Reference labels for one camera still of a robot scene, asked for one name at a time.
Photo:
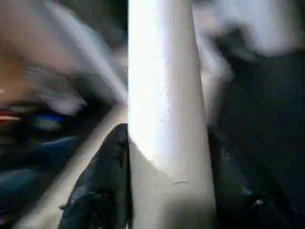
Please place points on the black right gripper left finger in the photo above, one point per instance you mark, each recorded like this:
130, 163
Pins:
102, 191

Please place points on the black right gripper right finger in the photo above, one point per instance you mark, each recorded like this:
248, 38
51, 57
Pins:
248, 205

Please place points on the white plastic table leg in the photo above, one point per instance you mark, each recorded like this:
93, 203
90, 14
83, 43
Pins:
167, 95

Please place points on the black work mat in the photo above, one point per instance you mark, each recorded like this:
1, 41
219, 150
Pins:
267, 119

